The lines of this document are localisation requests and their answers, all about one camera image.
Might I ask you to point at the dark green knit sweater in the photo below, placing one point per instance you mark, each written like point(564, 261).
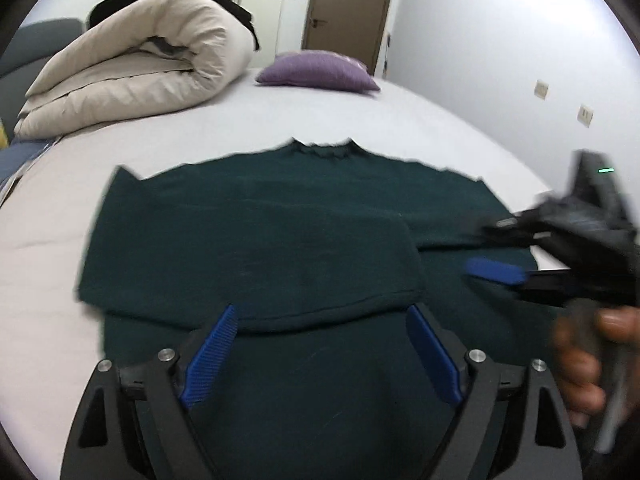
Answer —
point(320, 249)

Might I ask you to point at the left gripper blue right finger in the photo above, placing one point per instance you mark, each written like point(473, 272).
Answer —
point(441, 354)

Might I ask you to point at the grey upholstered headboard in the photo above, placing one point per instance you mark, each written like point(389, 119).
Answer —
point(31, 47)

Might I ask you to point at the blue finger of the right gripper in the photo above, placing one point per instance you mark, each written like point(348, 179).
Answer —
point(519, 224)
point(495, 271)

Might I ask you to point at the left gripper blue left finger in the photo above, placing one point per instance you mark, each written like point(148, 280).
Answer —
point(202, 357)

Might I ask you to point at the wall socket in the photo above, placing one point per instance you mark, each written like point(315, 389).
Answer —
point(541, 89)
point(585, 115)

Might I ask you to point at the yellow cushion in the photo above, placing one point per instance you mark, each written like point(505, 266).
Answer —
point(4, 140)

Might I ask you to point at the rolled beige duvet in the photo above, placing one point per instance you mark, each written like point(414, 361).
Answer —
point(153, 57)

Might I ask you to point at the upper wall socket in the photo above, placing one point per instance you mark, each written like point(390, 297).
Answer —
point(541, 89)

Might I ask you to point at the purple cushion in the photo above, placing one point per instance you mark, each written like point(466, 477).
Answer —
point(317, 69)

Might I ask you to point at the lower wall socket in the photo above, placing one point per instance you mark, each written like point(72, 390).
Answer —
point(585, 115)

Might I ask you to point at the blue pillow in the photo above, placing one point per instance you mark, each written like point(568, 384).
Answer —
point(17, 159)

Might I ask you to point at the brown wooden door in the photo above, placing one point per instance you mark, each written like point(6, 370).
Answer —
point(348, 27)

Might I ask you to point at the right hand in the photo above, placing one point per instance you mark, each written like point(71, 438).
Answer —
point(578, 372)

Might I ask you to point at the black camera box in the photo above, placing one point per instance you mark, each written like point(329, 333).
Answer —
point(595, 183)

